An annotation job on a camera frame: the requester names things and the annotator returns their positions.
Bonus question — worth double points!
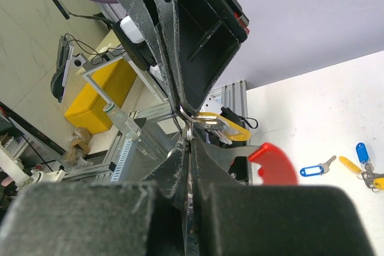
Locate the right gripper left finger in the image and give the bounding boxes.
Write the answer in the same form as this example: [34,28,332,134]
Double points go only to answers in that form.
[1,140,187,255]

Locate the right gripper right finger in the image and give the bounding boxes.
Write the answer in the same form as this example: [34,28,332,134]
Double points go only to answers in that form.
[190,139,374,255]

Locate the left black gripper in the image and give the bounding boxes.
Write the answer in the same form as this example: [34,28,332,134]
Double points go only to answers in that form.
[117,0,249,115]

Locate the red handled metal keyring holder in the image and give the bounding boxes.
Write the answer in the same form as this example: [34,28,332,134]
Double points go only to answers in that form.
[209,142,299,186]

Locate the yellow tag key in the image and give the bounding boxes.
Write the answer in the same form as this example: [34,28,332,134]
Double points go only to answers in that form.
[338,156,363,174]
[361,164,384,192]
[192,112,251,144]

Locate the blue tag key lower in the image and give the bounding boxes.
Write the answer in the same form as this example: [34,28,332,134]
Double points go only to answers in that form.
[299,155,337,177]

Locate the blue tag key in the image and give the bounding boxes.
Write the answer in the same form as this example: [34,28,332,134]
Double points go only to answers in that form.
[356,142,370,167]
[299,155,337,177]

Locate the clear plastic bottle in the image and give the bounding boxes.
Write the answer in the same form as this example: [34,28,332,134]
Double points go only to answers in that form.
[103,103,141,141]

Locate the yellow box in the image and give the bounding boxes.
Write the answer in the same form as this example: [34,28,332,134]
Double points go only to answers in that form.
[64,59,137,134]

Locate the yellow tag key flat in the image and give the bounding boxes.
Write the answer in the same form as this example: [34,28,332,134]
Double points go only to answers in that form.
[338,156,363,174]

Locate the blue tag key upper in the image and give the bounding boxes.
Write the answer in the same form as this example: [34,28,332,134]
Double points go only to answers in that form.
[356,142,370,167]

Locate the slotted cable duct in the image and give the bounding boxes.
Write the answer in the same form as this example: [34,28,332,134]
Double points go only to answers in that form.
[110,140,135,184]

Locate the aluminium front rail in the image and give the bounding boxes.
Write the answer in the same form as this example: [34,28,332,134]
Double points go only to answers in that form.
[64,80,249,183]

